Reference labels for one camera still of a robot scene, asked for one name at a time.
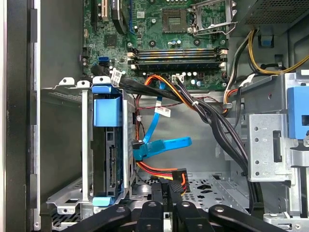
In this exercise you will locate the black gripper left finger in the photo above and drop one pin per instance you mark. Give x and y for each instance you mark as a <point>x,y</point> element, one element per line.
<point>150,217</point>

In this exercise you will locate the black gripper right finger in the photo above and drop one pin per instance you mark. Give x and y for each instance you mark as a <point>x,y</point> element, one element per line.
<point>188,217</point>

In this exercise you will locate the hard disk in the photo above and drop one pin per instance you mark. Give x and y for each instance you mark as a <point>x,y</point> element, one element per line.
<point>106,113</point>

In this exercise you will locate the metal disk bay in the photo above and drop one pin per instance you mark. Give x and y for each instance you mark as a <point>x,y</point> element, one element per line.
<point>85,145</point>

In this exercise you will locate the metal drive cage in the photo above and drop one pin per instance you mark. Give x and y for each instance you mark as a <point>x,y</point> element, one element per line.
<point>263,145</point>

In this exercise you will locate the blue plastic latch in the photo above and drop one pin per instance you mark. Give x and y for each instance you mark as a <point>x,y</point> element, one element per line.
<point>295,113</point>

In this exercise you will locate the installed RAM stick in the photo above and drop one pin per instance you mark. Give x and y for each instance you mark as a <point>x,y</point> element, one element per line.
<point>178,65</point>

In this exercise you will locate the RAM slot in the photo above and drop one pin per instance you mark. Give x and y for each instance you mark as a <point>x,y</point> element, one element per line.
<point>178,59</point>
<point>178,50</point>
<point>178,54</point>

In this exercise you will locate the blue SATA port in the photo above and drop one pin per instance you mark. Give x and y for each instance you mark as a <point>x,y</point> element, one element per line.
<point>103,61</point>

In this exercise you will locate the locking lever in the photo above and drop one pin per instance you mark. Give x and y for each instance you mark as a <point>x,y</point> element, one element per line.
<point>210,34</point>

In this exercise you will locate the green motherboard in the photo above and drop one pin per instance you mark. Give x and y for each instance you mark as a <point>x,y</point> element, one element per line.
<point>144,29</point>

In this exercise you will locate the CPU socket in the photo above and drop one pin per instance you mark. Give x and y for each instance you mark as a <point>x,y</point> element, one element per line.
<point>174,21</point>

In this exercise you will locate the metal socket cover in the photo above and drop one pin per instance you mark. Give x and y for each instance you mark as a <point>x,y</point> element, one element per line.
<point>196,18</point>

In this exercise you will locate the expansion slot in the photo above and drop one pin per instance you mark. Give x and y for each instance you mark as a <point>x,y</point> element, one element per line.
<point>104,9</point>

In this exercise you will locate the grey power supply unit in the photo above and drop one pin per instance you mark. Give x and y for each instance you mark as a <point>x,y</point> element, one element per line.
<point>277,9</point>

